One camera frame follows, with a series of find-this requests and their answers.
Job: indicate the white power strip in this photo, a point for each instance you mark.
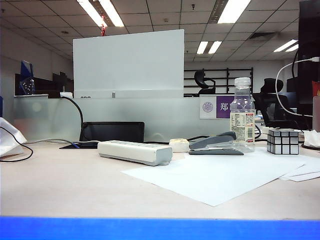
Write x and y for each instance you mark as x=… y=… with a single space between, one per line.
x=131 y=151

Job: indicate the frosted glass partition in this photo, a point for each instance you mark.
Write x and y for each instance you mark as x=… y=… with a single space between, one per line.
x=162 y=113

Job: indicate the beige tape roll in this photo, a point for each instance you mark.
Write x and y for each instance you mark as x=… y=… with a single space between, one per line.
x=179 y=145

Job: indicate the purple and white nameplate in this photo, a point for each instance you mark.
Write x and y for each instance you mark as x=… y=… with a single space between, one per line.
x=208 y=107

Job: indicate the small metal clip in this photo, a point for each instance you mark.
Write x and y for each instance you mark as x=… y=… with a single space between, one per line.
x=114 y=94

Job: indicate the gray stapler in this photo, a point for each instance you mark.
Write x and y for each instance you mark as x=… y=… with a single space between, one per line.
x=213 y=144

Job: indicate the white board panel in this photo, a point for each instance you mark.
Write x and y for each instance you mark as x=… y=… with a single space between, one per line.
x=126 y=62

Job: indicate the black shelf rack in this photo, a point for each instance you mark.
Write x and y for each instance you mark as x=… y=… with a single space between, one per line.
x=227 y=80

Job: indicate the large white paper sheet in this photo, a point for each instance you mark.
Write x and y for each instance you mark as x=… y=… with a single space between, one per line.
x=213 y=180

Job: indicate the clear plastic bottle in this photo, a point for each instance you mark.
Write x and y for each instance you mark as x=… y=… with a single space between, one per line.
x=242 y=125

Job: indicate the ceiling light fixture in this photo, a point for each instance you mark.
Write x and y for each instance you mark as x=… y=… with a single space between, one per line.
x=233 y=11
x=110 y=12
x=202 y=47
x=285 y=45

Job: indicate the white plug adapter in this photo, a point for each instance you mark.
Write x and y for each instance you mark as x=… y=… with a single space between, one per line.
x=66 y=95

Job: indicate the red hanging ornament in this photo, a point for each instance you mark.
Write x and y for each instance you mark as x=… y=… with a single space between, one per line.
x=102 y=25

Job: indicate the black mesh office chair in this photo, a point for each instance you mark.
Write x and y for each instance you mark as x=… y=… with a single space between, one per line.
x=270 y=87

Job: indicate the dark wooden cabinet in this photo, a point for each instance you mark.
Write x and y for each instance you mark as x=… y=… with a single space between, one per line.
x=43 y=86

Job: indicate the silver mirror cube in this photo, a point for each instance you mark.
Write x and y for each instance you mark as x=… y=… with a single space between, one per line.
x=283 y=142

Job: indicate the blue crystal trophy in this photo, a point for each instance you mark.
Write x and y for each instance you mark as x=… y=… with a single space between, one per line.
x=27 y=86

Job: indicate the crumpled white tissue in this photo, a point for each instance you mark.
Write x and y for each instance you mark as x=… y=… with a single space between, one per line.
x=313 y=139

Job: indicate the translucent white container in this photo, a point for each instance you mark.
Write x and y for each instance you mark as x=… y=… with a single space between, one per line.
x=316 y=112

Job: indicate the white paper stack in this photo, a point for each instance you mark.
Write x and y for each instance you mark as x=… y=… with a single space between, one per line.
x=309 y=173

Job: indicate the red box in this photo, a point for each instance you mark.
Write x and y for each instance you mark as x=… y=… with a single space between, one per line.
x=316 y=89

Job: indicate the black monitor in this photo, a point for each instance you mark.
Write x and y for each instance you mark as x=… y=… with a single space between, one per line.
x=309 y=30

